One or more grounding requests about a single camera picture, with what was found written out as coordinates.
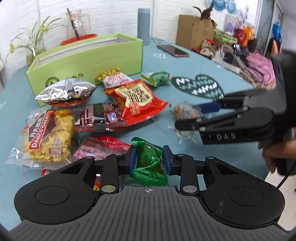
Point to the glass pitcher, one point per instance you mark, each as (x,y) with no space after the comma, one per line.
(77,17)

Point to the white power strip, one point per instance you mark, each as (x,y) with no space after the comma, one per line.
(226,65)

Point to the white yellow snack bag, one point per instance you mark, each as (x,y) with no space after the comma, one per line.
(113,77)

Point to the black stirring stick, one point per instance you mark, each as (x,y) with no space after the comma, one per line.
(73,25)

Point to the red chinese snack bag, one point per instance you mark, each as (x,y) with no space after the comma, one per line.
(136,101)

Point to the glass vase with flowers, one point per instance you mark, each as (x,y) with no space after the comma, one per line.
(32,39)

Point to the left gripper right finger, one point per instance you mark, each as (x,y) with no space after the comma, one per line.
(228,194)

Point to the smartphone with red case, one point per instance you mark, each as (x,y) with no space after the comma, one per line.
(173,51)

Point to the green cardboard box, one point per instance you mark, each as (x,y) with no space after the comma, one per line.
(86,59)

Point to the green snack packet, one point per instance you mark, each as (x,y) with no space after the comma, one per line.
(150,170)

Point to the clear bag brown cookies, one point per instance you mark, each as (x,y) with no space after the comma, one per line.
(185,110)

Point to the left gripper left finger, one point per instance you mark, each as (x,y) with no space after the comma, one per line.
(72,191)

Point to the blue paper fan decoration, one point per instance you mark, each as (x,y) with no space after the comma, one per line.
(221,5)

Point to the brown cardboard box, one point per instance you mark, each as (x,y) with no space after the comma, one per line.
(192,31)

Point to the red pink snack bag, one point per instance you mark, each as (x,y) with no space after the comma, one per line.
(100,147)

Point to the silver foil snack bag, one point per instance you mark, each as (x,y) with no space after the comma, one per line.
(67,93)

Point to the grey blue thermos bottle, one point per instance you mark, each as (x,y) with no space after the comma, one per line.
(143,25)

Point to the green peas snack bag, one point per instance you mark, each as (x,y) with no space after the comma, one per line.
(156,79)

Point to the red plastic basket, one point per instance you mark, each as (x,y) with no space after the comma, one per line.
(72,40)

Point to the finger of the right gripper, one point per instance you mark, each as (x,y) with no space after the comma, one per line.
(243,120)
(233,100)

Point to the dark red potted plant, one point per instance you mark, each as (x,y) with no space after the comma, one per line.
(206,14)

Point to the yellow galette snack bag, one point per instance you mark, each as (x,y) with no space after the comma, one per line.
(45,141)

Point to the teal patterned tablecloth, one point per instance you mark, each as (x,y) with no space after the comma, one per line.
(194,79)

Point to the person's right hand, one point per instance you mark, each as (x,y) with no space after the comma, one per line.
(285,150)

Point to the dark red snack bag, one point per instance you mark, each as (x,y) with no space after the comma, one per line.
(97,118)

